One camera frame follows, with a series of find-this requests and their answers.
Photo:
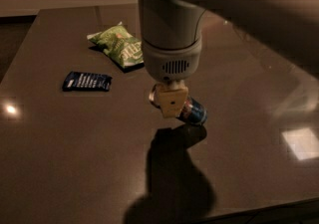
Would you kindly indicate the green chip bag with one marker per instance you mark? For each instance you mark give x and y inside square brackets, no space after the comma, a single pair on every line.
[119,45]

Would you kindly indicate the dark blue snack packet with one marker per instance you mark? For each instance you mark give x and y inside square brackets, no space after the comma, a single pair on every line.
[81,81]

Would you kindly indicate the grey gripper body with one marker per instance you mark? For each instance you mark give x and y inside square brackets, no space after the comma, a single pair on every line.
[169,63]

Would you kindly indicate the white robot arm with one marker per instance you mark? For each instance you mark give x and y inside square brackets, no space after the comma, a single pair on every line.
[171,38]

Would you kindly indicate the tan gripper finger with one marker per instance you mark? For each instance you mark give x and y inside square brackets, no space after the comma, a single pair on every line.
[171,97]

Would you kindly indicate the redbull can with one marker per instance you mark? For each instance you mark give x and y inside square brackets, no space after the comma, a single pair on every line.
[192,112]

